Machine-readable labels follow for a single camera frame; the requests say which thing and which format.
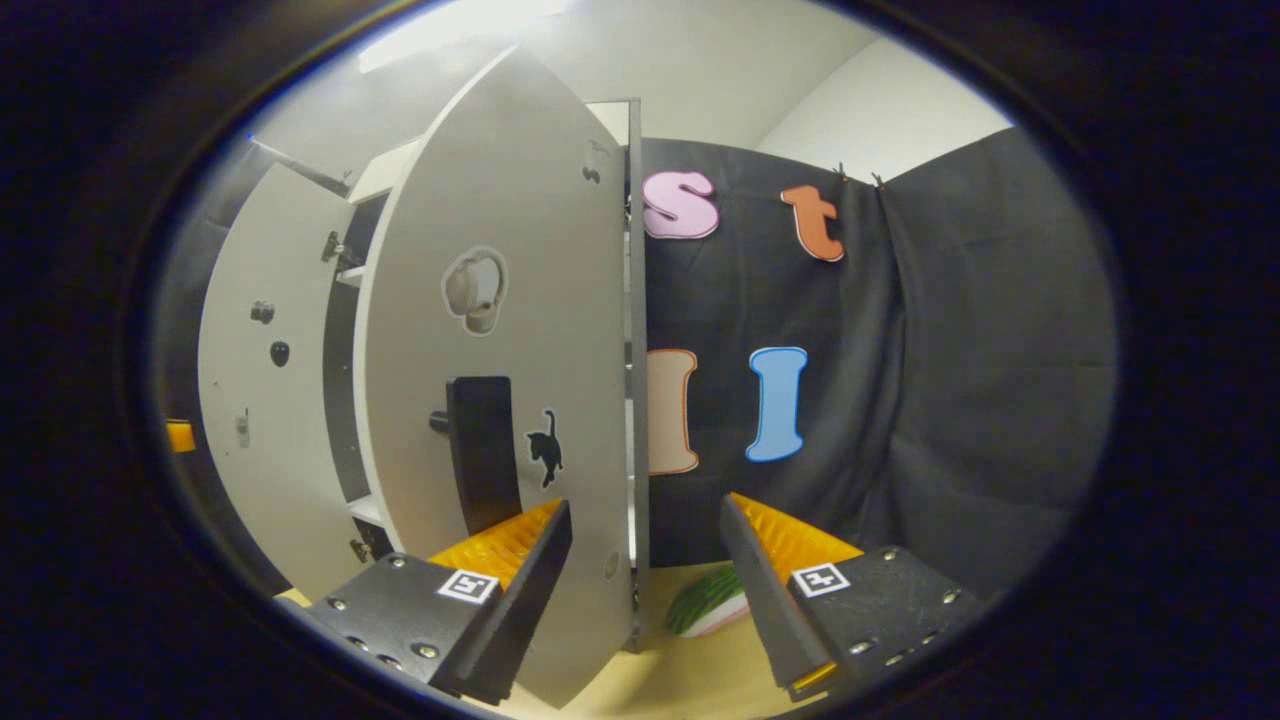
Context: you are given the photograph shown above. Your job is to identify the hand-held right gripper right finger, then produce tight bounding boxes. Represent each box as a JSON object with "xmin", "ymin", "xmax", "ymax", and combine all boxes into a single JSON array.
[{"xmin": 720, "ymin": 492, "xmax": 986, "ymax": 701}]

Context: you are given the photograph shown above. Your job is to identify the toy watermelon slice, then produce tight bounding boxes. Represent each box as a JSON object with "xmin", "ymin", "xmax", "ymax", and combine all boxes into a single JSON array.
[{"xmin": 665, "ymin": 565, "xmax": 751, "ymax": 639}]

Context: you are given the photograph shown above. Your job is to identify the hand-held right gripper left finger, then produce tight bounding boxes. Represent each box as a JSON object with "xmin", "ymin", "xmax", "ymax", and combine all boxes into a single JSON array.
[{"xmin": 305, "ymin": 500, "xmax": 574, "ymax": 706}]

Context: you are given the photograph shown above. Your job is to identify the white cabinet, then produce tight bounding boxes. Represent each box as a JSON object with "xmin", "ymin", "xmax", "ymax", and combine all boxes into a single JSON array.
[{"xmin": 320, "ymin": 98, "xmax": 653, "ymax": 656}]

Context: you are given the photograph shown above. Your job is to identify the white cabinet door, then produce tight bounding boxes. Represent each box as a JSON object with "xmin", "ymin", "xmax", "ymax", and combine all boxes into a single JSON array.
[
  {"xmin": 355, "ymin": 45, "xmax": 641, "ymax": 709},
  {"xmin": 197, "ymin": 163, "xmax": 373, "ymax": 601}
]

